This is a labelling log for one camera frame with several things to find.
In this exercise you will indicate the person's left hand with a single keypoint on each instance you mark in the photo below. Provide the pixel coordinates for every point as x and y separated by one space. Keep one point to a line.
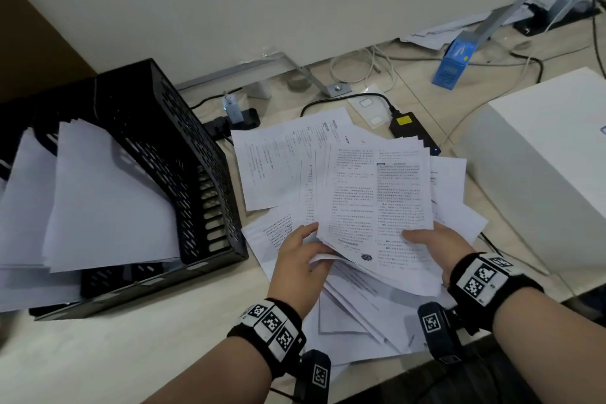
298 271

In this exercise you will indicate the person's right hand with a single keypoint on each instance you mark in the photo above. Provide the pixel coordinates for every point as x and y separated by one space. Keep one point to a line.
440 247

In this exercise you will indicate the pile of printed papers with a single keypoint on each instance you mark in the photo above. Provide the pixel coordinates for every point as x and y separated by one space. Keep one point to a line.
274 157

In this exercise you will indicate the black mesh file organizer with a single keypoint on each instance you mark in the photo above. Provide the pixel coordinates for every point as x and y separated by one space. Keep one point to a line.
180 124

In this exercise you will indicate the small white paper sheet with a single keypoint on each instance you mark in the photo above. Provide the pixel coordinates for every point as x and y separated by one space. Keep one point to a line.
440 36

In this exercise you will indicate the person's right forearm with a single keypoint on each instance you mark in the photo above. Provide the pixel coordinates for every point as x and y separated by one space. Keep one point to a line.
554 347

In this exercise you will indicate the person's left forearm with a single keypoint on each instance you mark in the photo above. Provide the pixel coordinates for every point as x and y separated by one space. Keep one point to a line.
218 375

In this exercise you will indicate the black power adapter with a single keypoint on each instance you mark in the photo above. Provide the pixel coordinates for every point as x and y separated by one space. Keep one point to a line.
412 131

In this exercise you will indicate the white box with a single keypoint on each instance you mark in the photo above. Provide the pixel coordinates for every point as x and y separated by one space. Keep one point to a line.
544 171

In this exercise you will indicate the white rectangular device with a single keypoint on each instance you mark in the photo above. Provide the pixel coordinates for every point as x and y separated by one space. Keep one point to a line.
369 108

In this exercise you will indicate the black power strip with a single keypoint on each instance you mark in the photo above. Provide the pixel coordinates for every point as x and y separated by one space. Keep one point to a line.
251 117
525 29

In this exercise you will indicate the white charger plug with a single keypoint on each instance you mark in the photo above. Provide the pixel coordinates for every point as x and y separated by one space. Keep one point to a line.
233 110

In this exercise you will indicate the small blue box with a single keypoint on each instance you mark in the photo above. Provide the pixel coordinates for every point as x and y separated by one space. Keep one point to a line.
450 67

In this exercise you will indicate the grey plug adapter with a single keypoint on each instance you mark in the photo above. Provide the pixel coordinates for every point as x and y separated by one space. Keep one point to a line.
558 6

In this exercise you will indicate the brown cardboard sheet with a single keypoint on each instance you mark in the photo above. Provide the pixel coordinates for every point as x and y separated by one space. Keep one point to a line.
33 53

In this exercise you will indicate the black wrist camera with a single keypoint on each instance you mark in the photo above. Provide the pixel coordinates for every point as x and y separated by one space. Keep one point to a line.
315 377
435 328

